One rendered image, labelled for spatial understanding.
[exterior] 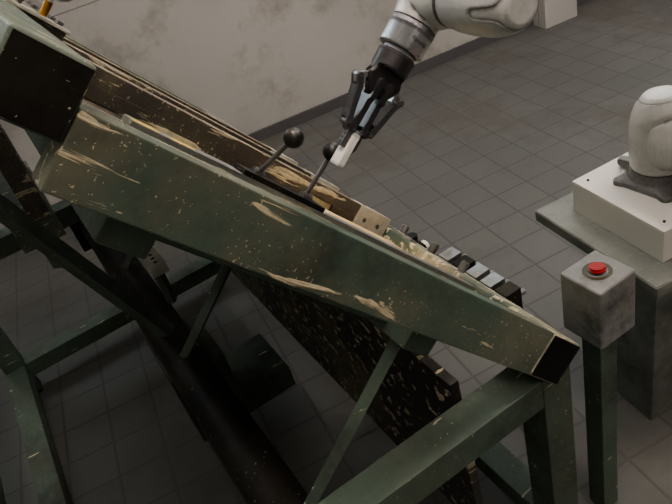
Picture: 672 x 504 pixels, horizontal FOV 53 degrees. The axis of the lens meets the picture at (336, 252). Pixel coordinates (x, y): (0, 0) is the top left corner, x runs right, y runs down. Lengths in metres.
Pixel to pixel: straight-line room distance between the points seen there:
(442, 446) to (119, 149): 0.98
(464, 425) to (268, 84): 3.70
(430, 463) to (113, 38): 3.67
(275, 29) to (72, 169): 4.05
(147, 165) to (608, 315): 1.16
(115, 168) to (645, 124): 1.44
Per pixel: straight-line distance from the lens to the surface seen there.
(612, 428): 2.07
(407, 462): 1.52
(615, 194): 2.07
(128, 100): 1.53
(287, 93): 4.97
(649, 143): 1.97
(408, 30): 1.27
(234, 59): 4.79
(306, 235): 1.01
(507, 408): 1.58
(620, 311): 1.72
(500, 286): 1.91
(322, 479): 1.51
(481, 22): 1.16
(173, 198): 0.90
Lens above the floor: 2.00
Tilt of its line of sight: 35 degrees down
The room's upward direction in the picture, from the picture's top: 17 degrees counter-clockwise
